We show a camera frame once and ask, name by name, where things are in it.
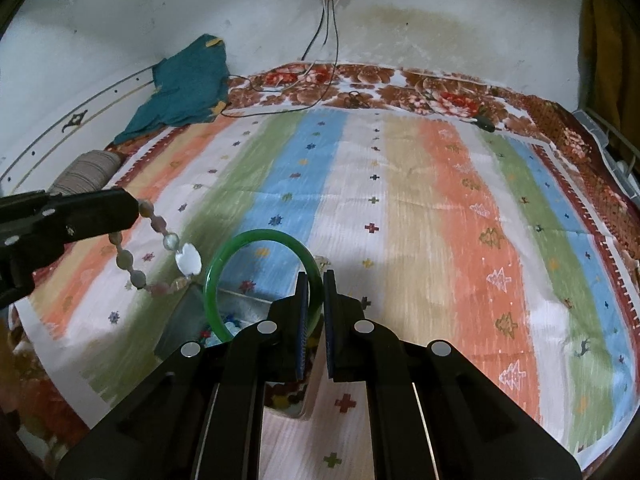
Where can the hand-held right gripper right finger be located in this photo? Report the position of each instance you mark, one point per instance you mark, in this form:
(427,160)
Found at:
(328,340)

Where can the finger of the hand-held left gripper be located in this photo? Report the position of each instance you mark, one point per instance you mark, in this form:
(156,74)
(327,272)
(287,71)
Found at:
(100,212)

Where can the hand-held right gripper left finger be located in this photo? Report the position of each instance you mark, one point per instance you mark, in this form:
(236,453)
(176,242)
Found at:
(301,330)

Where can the green jade bangle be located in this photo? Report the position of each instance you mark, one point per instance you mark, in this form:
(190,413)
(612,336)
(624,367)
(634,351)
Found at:
(260,234)

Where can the silver metal tin box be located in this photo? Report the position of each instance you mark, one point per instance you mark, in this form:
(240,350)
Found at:
(185,320)

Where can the striped rolled pillow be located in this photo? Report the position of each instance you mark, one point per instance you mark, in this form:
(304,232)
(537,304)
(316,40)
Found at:
(90,167)

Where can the teal cloth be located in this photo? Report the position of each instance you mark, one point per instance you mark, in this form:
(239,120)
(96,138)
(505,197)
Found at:
(185,85)

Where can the colourful striped mat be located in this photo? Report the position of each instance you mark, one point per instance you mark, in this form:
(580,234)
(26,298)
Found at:
(425,210)

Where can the small dark scissors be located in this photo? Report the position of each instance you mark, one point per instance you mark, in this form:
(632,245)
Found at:
(355,97)

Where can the black charger plug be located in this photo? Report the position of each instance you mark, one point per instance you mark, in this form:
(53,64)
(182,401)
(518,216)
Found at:
(482,121)

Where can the yellow curtain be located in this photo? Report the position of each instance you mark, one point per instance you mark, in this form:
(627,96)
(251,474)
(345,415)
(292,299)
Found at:
(610,60)

